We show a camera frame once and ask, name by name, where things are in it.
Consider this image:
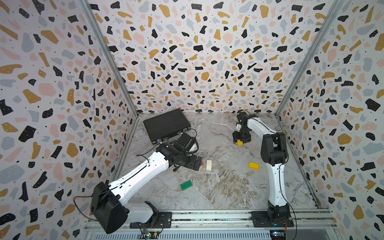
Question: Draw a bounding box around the white lego brick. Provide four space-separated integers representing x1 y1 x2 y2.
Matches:
206 160 212 171

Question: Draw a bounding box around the green lego brick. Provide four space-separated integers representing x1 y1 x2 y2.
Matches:
180 180 193 191

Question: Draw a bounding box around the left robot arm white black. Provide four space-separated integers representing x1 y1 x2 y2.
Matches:
91 133 202 234

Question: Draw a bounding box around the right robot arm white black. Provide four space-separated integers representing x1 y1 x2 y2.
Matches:
233 110 291 224

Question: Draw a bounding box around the large yellow lego brick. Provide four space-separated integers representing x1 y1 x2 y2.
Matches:
249 163 260 170

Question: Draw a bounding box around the black briefcase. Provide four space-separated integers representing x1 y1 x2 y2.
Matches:
143 109 191 144

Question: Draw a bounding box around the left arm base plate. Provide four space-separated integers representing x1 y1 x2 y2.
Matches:
130 212 173 229

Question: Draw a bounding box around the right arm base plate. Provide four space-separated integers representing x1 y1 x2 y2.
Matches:
251 211 295 228

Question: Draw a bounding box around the aluminium mounting rail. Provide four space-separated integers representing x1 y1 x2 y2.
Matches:
83 209 340 240

